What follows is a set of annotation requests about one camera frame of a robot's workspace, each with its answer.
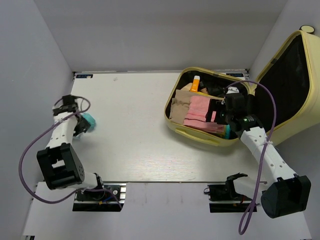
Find pale yellow suitcase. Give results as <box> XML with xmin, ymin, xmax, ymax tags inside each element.
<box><xmin>164</xmin><ymin>30</ymin><xmax>320</xmax><ymax>147</ymax></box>

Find pink striped towel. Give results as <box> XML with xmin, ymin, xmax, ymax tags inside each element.
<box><xmin>183</xmin><ymin>95</ymin><xmax>225</xmax><ymax>134</ymax></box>

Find teal cat-ear headphones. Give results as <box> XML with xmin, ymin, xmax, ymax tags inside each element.
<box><xmin>73</xmin><ymin>113</ymin><xmax>96</xmax><ymax>138</ymax></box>

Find teal garment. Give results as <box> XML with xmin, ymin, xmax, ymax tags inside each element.
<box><xmin>224</xmin><ymin>125</ymin><xmax>237</xmax><ymax>140</ymax></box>

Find orange tube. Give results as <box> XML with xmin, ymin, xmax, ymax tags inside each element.
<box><xmin>189</xmin><ymin>75</ymin><xmax>200</xmax><ymax>93</ymax></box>

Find beige cosmetic tube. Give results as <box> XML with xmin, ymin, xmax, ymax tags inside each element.
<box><xmin>180</xmin><ymin>82</ymin><xmax>193</xmax><ymax>92</ymax></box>

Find beige garment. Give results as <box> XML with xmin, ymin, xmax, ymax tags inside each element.
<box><xmin>169</xmin><ymin>89</ymin><xmax>197</xmax><ymax>125</ymax></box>

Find small beige bottle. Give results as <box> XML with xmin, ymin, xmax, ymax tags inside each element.
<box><xmin>198</xmin><ymin>82</ymin><xmax>209</xmax><ymax>95</ymax></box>

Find yellow garment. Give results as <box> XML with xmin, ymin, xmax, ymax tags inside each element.
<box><xmin>214</xmin><ymin>131</ymin><xmax>226</xmax><ymax>139</ymax></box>

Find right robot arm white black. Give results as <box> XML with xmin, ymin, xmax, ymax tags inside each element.
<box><xmin>203</xmin><ymin>92</ymin><xmax>311</xmax><ymax>219</ymax></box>

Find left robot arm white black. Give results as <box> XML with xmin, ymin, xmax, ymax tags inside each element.
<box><xmin>36</xmin><ymin>94</ymin><xmax>106</xmax><ymax>200</ymax></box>

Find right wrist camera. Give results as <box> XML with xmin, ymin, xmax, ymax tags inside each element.
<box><xmin>226</xmin><ymin>86</ymin><xmax>240</xmax><ymax>95</ymax></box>

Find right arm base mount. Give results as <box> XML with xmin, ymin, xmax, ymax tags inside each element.
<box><xmin>203</xmin><ymin>183</ymin><xmax>252</xmax><ymax>213</ymax></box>

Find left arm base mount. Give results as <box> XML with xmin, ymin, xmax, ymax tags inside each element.
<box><xmin>72</xmin><ymin>182</ymin><xmax>127</xmax><ymax>212</ymax></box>

